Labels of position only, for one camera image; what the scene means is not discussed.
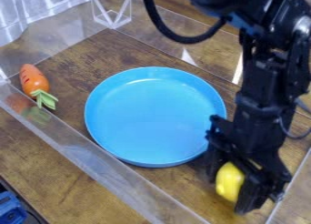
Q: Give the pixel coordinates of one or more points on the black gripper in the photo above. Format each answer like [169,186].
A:
[249,142]

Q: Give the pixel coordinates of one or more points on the yellow toy lemon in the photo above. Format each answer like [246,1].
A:
[230,179]

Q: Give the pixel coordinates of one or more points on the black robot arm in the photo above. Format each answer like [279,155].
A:
[275,38]

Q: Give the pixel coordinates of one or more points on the blue round tray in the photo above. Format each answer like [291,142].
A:
[147,115]

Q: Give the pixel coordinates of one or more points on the blue object at corner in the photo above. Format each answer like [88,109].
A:
[12,212]

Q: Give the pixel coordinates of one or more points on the orange toy carrot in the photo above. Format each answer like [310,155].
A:
[35,86]

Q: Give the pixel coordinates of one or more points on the white grid curtain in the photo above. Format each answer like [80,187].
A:
[18,13]

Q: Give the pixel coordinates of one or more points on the clear acrylic enclosure wall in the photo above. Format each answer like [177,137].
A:
[74,182]

